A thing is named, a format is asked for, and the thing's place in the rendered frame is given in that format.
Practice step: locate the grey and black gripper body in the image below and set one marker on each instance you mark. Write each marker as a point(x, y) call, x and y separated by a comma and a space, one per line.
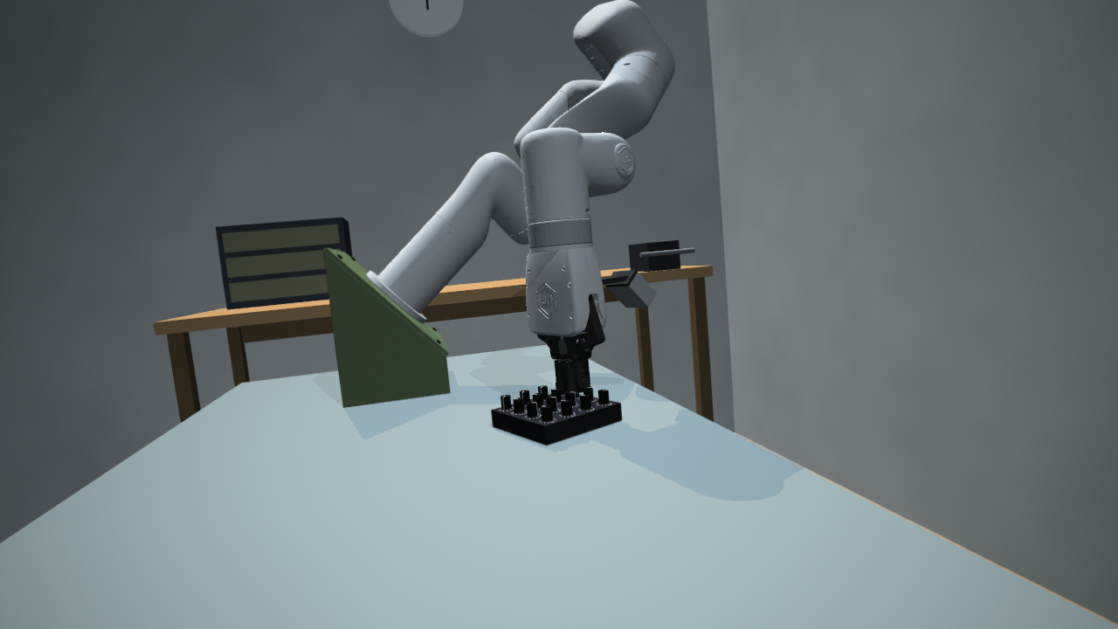
point(559, 280)

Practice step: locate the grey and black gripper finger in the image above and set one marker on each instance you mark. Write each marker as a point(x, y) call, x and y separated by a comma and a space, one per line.
point(558, 351)
point(577, 367)

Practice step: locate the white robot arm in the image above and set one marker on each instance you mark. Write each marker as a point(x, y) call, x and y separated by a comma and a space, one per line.
point(558, 163)

